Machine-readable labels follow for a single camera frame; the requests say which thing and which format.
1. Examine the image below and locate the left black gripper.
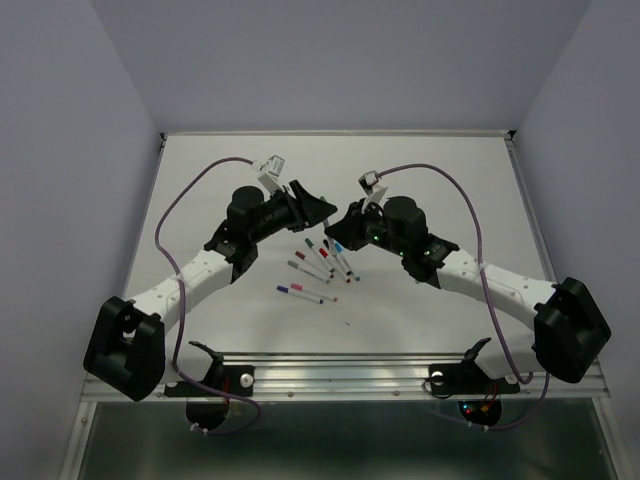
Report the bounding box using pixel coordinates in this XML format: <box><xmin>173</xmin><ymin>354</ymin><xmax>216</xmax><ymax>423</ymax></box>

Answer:
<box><xmin>250</xmin><ymin>180</ymin><xmax>337</xmax><ymax>244</ymax></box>

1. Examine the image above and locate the grey capped marker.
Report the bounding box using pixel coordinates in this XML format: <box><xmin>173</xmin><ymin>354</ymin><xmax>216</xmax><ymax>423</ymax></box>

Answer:
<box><xmin>287</xmin><ymin>260</ymin><xmax>330</xmax><ymax>284</ymax></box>

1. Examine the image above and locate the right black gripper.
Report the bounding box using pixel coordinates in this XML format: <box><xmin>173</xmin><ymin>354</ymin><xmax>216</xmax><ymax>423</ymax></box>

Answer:
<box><xmin>323</xmin><ymin>197</ymin><xmax>408</xmax><ymax>257</ymax></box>

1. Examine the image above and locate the black capped marker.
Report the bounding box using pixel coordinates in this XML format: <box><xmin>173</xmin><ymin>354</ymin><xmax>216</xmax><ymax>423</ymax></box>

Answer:
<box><xmin>323</xmin><ymin>239</ymin><xmax>351</xmax><ymax>283</ymax></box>

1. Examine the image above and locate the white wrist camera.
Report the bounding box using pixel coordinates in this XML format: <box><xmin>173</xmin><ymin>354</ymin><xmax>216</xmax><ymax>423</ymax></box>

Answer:
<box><xmin>358</xmin><ymin>171</ymin><xmax>388</xmax><ymax>213</ymax></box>
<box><xmin>251</xmin><ymin>155</ymin><xmax>287</xmax><ymax>195</ymax></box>

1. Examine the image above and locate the purple capped marker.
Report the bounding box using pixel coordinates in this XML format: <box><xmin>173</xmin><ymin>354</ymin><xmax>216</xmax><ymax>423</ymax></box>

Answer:
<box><xmin>276</xmin><ymin>285</ymin><xmax>324</xmax><ymax>304</ymax></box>

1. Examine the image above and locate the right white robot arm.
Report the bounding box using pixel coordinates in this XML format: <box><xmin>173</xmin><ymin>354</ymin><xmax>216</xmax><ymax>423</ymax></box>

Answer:
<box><xmin>325</xmin><ymin>196</ymin><xmax>611</xmax><ymax>390</ymax></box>

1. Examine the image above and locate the dark green capped marker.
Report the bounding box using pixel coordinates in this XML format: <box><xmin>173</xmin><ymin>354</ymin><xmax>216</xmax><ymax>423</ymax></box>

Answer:
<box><xmin>304</xmin><ymin>237</ymin><xmax>329</xmax><ymax>270</ymax></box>

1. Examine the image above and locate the aluminium front rail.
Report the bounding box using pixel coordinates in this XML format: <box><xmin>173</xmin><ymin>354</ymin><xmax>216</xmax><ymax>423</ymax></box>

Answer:
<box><xmin>80</xmin><ymin>353</ymin><xmax>610</xmax><ymax>403</ymax></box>

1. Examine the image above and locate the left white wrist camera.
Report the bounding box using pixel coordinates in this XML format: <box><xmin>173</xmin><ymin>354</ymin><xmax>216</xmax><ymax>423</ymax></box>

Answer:
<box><xmin>251</xmin><ymin>155</ymin><xmax>287</xmax><ymax>195</ymax></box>

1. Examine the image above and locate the brown capped marker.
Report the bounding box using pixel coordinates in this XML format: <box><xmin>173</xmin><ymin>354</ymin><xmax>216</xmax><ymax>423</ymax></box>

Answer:
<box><xmin>295</xmin><ymin>250</ymin><xmax>334</xmax><ymax>279</ymax></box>

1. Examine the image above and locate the red capped marker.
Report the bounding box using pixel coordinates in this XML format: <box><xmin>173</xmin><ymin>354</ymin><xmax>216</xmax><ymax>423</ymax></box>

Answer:
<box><xmin>318</xmin><ymin>248</ymin><xmax>335</xmax><ymax>274</ymax></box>

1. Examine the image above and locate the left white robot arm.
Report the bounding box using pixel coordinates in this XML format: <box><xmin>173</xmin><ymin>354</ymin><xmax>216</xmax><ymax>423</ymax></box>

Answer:
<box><xmin>83</xmin><ymin>181</ymin><xmax>337</xmax><ymax>401</ymax></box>

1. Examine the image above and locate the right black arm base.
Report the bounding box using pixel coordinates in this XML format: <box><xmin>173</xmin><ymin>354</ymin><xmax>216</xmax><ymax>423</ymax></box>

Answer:
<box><xmin>423</xmin><ymin>363</ymin><xmax>521</xmax><ymax>428</ymax></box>

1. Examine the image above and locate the light blue capped marker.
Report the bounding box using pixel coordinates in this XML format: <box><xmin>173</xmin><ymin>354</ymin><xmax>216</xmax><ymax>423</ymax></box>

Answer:
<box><xmin>322</xmin><ymin>219</ymin><xmax>342</xmax><ymax>269</ymax></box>

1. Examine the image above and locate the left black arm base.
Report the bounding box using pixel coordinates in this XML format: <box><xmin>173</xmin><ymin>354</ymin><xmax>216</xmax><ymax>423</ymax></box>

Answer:
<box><xmin>164</xmin><ymin>364</ymin><xmax>262</xmax><ymax>436</ymax></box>

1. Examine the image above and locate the pink capped marker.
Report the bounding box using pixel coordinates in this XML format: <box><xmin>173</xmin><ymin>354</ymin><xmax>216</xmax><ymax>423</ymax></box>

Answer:
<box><xmin>290</xmin><ymin>283</ymin><xmax>338</xmax><ymax>302</ymax></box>

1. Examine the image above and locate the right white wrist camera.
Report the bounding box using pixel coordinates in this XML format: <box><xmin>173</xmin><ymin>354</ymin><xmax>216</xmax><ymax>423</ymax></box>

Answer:
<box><xmin>358</xmin><ymin>171</ymin><xmax>388</xmax><ymax>213</ymax></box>

